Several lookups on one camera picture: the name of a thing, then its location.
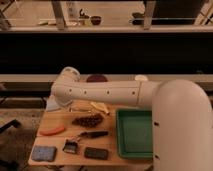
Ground bunch of dark grapes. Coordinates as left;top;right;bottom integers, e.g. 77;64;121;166
72;114;103;128

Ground banana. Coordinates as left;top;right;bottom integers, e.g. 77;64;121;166
91;102;110;115

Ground orange carrot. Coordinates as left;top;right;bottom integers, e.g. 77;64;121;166
39;126;66;136

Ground grey-blue towel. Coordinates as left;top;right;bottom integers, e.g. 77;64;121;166
45;96;61;112

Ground dark bowl in background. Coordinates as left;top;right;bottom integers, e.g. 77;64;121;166
90;16;102;26

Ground wooden table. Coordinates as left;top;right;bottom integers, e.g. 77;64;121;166
28;94;154;167

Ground green plastic tray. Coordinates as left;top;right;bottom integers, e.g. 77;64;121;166
116;109;153;159

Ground black-handled tool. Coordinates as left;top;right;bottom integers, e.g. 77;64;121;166
78;131;108;138

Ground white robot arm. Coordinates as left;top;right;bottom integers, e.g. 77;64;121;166
51;67;213;171

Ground purple bowl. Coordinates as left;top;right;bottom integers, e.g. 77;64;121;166
86;74;108;82

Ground metal spoon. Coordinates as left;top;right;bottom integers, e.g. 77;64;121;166
69;107;92;113

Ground black rectangular block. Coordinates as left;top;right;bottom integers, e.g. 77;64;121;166
84;147;108;160

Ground blue sponge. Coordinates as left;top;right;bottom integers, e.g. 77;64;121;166
31;146;57;162

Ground white cup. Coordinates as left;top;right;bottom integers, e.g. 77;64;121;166
135;75;148;81

